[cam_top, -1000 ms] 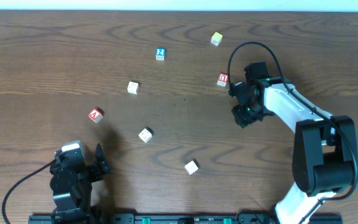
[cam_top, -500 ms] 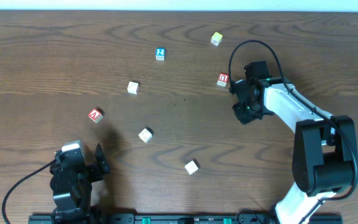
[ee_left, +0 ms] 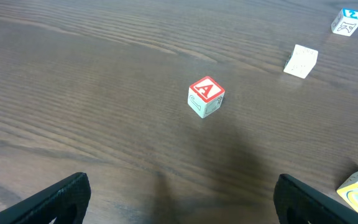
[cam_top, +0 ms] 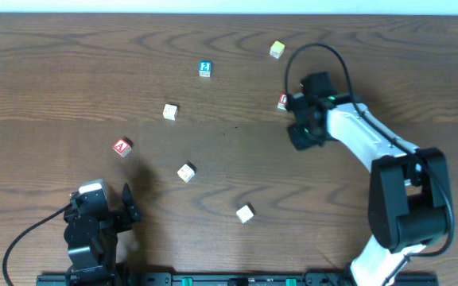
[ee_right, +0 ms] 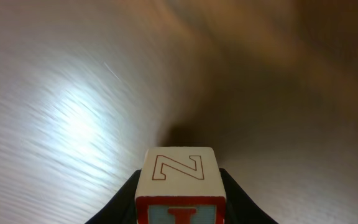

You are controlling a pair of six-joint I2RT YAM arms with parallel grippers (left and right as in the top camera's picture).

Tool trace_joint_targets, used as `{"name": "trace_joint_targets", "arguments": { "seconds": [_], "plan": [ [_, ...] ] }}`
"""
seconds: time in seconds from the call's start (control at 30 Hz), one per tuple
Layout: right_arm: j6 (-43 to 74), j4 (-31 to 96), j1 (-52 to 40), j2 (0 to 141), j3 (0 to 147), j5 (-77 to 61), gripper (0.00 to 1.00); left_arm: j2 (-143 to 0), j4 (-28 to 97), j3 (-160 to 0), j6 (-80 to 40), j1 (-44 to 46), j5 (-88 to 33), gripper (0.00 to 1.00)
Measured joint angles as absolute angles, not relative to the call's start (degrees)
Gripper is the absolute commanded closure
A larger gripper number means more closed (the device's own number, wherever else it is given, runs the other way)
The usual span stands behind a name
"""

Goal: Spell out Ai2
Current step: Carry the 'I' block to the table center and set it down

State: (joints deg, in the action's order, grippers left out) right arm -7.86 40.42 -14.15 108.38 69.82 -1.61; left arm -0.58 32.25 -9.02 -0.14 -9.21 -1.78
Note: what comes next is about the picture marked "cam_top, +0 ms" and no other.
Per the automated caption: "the red letter A block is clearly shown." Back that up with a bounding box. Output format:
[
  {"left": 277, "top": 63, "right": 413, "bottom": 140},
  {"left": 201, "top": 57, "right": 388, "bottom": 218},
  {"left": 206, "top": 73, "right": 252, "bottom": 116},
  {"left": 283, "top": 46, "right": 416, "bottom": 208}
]
[{"left": 112, "top": 138, "right": 132, "bottom": 157}]

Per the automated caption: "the blue number 2 block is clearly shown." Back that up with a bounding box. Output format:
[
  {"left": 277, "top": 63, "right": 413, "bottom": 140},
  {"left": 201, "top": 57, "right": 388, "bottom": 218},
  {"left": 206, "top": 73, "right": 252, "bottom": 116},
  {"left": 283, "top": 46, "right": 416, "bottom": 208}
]
[{"left": 198, "top": 61, "right": 212, "bottom": 78}]

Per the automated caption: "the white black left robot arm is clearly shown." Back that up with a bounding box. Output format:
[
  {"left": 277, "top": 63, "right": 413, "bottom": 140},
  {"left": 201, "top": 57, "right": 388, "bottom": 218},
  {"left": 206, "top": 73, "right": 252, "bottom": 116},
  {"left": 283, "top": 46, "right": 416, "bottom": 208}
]
[{"left": 64, "top": 180, "right": 141, "bottom": 285}]

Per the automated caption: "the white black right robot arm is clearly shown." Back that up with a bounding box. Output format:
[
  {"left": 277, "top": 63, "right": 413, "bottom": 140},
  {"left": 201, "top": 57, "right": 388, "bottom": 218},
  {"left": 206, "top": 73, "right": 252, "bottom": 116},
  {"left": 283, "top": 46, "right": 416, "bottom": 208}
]
[{"left": 285, "top": 93, "right": 454, "bottom": 285}]

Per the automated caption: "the red letter U block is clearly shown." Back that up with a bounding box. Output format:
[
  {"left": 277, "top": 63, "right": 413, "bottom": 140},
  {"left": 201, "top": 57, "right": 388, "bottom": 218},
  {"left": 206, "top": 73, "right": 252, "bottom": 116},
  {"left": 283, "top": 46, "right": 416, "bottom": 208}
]
[{"left": 277, "top": 93, "right": 287, "bottom": 110}]

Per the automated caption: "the wooden block with black side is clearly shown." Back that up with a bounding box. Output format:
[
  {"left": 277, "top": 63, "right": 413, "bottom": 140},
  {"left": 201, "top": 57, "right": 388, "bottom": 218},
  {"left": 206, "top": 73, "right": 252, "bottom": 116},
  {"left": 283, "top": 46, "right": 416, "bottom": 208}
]
[{"left": 177, "top": 162, "right": 196, "bottom": 183}]

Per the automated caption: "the yellow top wooden block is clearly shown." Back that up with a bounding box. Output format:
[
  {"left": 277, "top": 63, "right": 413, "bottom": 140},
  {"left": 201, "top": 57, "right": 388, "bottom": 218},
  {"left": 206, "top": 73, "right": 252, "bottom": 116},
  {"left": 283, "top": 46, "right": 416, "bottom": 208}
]
[{"left": 270, "top": 41, "right": 285, "bottom": 59}]

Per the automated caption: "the plain wooden block upper left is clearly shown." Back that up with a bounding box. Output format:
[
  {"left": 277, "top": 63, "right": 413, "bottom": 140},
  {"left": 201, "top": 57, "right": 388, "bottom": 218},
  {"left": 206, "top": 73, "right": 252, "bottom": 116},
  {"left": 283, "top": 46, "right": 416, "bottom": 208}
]
[{"left": 162, "top": 104, "right": 178, "bottom": 121}]

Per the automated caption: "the plain wooden block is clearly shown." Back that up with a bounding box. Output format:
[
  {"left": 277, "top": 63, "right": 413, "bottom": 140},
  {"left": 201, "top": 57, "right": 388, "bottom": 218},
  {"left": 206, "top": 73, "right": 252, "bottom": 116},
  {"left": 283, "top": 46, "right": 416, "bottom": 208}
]
[
  {"left": 236, "top": 204, "right": 254, "bottom": 224},
  {"left": 162, "top": 104, "right": 178, "bottom": 121}
]

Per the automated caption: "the plain wooden block lower centre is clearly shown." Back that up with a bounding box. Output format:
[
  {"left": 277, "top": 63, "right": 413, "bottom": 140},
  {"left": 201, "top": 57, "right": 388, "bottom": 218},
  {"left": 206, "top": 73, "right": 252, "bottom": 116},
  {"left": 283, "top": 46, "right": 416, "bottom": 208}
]
[{"left": 236, "top": 204, "right": 254, "bottom": 224}]

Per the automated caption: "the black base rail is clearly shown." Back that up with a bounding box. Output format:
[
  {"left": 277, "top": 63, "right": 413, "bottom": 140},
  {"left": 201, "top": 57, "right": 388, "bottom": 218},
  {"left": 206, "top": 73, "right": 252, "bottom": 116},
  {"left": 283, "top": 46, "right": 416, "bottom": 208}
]
[{"left": 36, "top": 271, "right": 439, "bottom": 286}]

